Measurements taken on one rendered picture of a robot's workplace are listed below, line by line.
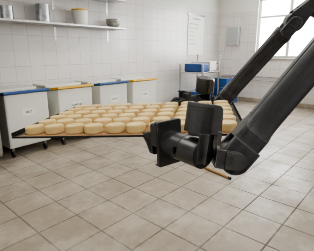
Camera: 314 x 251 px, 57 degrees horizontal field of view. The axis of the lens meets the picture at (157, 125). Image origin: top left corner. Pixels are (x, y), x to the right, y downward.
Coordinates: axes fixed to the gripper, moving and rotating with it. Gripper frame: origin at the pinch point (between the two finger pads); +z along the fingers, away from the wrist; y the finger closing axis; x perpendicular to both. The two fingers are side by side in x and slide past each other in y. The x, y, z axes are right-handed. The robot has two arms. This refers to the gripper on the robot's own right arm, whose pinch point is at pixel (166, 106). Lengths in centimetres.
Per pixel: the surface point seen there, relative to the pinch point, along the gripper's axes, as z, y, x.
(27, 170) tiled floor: 14, -94, -224
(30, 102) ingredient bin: -7, -31, -270
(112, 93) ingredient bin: -125, -37, -298
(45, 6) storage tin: -51, 82, -320
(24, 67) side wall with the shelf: -20, 6, -340
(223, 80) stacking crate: -437, -48, -367
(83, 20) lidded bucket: -106, 68, -331
